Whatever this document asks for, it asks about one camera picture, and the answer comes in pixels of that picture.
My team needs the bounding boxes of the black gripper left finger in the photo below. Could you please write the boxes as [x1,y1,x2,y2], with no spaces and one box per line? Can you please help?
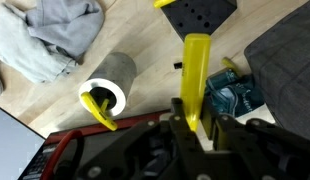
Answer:
[75,98,204,180]

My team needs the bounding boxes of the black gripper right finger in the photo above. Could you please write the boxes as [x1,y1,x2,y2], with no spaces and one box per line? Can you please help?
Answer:
[201,100,310,180]

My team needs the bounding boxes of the yellow T-handle hex key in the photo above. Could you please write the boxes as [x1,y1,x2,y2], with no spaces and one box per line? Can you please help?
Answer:
[180,33,211,132]

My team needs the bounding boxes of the grey metal tin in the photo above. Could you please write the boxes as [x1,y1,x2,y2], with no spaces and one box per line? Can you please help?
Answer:
[78,52,137,116]

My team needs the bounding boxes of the black wedge key stand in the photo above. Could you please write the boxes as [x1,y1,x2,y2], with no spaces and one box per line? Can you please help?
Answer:
[161,0,237,40]

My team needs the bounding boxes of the yellow hex key in stand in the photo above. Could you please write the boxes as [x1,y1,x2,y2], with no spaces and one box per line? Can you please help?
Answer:
[153,0,176,8]

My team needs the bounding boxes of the teal plastic bag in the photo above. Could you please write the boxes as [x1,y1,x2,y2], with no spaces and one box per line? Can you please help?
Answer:
[204,69,264,117]

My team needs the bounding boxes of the small black clip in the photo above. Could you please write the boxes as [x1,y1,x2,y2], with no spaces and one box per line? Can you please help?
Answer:
[173,62,182,69]

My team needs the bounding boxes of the dark grey felt panel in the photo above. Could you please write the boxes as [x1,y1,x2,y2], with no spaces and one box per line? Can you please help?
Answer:
[244,0,310,140]

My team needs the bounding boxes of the red black microwave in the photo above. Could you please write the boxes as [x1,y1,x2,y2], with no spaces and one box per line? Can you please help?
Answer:
[17,109,171,180]

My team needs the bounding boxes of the grey ribbed cloth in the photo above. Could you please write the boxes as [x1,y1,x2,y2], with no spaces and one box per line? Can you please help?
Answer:
[26,0,104,59]

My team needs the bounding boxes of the white terry towel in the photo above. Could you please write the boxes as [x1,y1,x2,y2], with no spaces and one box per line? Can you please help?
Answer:
[0,2,77,83]

